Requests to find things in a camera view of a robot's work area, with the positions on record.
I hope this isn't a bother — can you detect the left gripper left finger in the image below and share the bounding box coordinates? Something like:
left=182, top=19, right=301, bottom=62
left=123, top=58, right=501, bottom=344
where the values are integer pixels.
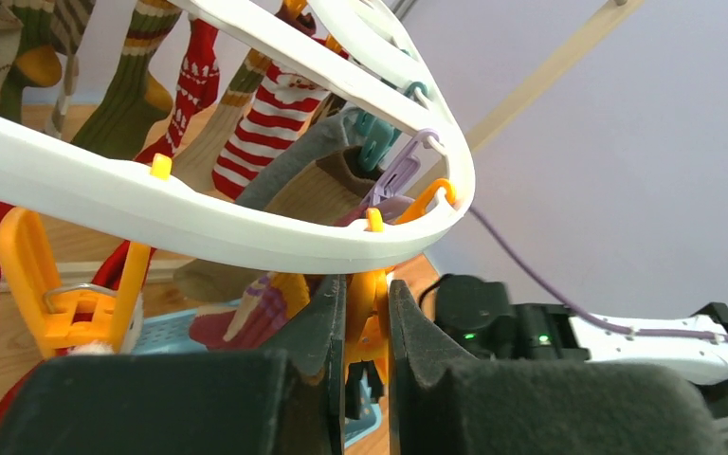
left=0, top=275, right=347, bottom=454

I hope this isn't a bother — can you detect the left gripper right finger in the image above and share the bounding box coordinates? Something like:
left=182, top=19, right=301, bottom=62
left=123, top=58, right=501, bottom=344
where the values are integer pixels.
left=389, top=280, right=725, bottom=455

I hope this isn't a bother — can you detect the lilac clothes peg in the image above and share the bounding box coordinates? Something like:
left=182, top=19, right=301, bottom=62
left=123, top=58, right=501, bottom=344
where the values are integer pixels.
left=361, top=128, right=439, bottom=208

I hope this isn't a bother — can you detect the orange clothes peg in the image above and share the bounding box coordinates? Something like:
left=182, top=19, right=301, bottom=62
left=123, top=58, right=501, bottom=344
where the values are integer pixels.
left=0, top=154, right=173, bottom=359
left=344, top=178, right=457, bottom=382

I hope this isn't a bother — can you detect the teal clothes peg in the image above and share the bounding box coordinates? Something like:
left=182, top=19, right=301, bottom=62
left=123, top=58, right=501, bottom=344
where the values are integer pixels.
left=354, top=111, right=402, bottom=172

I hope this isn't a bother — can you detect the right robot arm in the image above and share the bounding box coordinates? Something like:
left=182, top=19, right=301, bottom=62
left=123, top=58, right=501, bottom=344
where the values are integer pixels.
left=421, top=274, right=728, bottom=419

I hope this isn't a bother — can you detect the white oval clip hanger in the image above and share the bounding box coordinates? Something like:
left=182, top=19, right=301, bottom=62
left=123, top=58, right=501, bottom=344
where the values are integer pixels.
left=0, top=0, right=477, bottom=276

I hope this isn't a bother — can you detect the purple mustard hanging sock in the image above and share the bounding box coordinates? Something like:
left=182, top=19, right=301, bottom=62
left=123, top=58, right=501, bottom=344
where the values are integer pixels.
left=189, top=272, right=319, bottom=351

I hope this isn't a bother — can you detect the olive tan hanging sock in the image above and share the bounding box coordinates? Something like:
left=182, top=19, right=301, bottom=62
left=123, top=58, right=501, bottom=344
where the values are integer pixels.
left=173, top=146, right=382, bottom=302

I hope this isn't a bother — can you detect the grey hanging sock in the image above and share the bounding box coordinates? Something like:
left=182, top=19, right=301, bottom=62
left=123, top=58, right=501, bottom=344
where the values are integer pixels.
left=234, top=107, right=364, bottom=210

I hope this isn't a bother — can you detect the red white striped sock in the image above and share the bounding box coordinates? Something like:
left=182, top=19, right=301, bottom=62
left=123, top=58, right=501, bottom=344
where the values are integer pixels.
left=211, top=62, right=329, bottom=199

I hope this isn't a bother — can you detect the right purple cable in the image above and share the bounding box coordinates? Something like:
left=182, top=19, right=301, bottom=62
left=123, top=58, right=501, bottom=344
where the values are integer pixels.
left=467, top=204, right=728, bottom=353

